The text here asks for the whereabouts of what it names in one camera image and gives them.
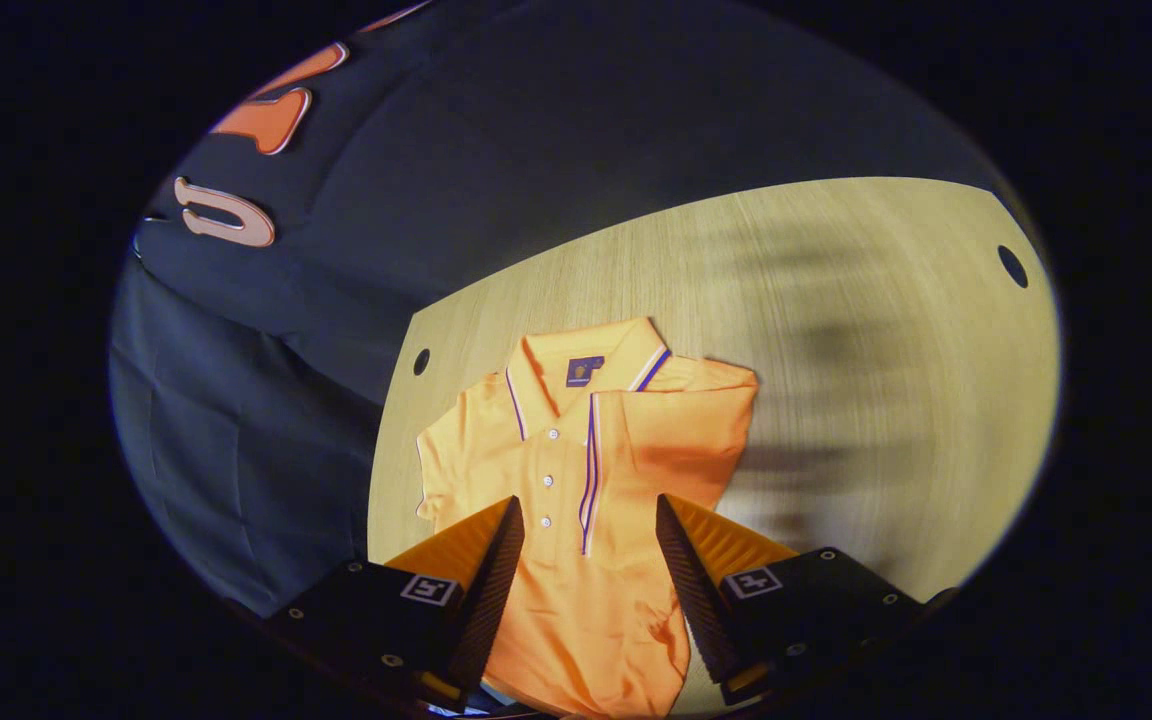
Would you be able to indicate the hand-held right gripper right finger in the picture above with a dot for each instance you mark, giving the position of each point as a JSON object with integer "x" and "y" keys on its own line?
{"x": 691, "y": 590}

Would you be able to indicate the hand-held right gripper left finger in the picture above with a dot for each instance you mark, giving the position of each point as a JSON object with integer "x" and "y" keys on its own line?
{"x": 496, "y": 590}

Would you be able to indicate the orange T-shirt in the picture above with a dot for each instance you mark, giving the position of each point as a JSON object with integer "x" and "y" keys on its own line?
{"x": 596, "y": 600}

